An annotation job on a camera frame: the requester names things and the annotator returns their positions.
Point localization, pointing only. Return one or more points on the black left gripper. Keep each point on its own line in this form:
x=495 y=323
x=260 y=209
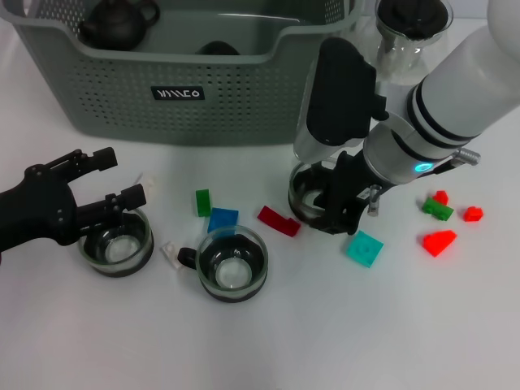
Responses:
x=40 y=207

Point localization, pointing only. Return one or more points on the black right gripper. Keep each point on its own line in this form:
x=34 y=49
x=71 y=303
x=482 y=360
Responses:
x=349 y=195

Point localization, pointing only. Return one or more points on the white toy brick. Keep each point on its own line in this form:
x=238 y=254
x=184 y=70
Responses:
x=170 y=254
x=151 y=185

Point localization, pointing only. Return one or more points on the green translucent toy brick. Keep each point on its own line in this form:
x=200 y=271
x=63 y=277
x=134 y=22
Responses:
x=202 y=203

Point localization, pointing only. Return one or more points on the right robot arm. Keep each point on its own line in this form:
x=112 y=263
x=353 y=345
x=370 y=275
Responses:
x=447 y=101

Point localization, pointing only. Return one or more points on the grey-green perforated storage bin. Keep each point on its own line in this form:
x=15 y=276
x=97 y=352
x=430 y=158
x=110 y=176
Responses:
x=243 y=101

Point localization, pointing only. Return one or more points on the right gripper silver plug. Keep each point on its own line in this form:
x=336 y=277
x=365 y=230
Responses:
x=373 y=203

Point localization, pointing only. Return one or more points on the teal square toy plate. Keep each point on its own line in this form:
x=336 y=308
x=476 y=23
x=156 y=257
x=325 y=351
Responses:
x=364 y=250

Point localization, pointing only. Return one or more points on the dark red toy brick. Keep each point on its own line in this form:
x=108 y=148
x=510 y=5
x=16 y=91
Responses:
x=279 y=220

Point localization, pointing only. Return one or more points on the small green toy brick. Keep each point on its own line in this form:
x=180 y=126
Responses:
x=437 y=209

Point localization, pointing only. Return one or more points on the small red toy brick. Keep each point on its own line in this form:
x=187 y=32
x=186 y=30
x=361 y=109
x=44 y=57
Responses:
x=473 y=214
x=441 y=197

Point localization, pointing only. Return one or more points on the red sloped toy brick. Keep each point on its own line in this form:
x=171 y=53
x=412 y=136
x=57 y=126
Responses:
x=438 y=242

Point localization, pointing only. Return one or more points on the blue square toy plate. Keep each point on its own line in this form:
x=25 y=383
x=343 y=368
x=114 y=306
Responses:
x=223 y=217

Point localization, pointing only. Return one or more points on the clear glass carafe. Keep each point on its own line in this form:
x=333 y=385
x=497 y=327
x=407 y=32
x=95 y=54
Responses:
x=396 y=57

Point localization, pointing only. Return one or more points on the dark clay teapot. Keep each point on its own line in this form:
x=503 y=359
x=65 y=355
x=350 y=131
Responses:
x=118 y=28

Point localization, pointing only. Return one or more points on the black carafe lid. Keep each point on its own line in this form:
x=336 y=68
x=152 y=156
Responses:
x=414 y=16

